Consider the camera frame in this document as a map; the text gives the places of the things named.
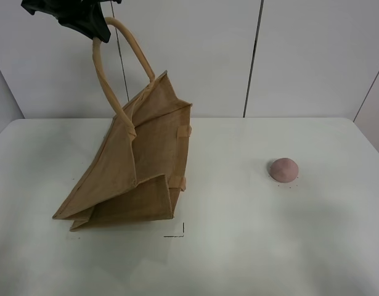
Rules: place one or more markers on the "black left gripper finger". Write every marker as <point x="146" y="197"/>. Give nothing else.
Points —
<point x="87" y="19"/>

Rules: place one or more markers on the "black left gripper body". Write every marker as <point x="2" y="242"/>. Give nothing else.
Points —
<point x="61" y="8"/>

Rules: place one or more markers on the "brown linen tote bag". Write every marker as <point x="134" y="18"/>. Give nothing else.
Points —
<point x="138" y="172"/>

